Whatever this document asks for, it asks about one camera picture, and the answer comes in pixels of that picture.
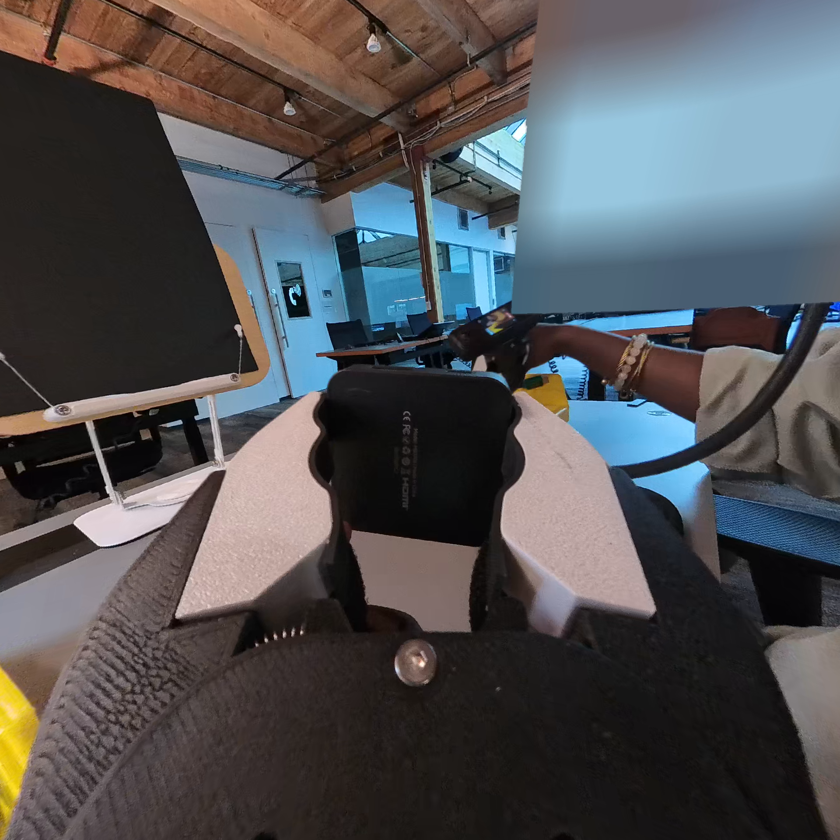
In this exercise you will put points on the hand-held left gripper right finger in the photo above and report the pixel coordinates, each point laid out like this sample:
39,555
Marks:
571,525

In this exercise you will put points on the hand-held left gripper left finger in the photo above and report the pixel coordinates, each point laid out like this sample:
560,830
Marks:
262,518

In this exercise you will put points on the yellow divided plastic bin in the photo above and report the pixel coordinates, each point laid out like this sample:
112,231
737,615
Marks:
551,394

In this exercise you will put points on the black hub adapter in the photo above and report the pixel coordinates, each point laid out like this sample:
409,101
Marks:
420,459

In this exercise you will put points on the yellow plastic bins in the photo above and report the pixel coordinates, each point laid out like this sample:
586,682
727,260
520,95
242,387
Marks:
16,735

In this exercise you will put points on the person's right hand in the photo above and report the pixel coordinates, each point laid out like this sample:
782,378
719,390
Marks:
571,348

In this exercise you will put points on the long desk with black chairs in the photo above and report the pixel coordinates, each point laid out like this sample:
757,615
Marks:
367,351

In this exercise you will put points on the person in cream sweater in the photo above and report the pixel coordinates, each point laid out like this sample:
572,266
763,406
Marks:
754,407

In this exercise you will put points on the brown office chair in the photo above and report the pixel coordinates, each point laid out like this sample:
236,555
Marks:
735,328

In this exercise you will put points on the white track spotlight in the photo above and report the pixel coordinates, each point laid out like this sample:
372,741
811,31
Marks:
289,105
373,40

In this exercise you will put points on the phone icon wall sign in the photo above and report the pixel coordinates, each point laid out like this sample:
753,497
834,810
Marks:
293,292

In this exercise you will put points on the black board with wooden frame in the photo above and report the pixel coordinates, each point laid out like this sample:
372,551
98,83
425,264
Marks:
98,262

